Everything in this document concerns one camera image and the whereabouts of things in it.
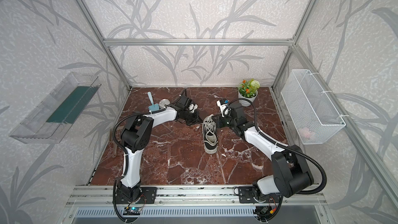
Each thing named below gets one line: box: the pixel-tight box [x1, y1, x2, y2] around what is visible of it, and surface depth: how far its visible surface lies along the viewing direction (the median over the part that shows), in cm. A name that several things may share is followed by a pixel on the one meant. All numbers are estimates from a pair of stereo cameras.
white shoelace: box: [202, 119, 217, 143], surface depth 91 cm
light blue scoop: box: [147, 91, 160, 112], surface depth 111 cm
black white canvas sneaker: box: [202, 114, 219, 154], surface depth 88 cm
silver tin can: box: [158, 98, 171, 109], surface depth 107 cm
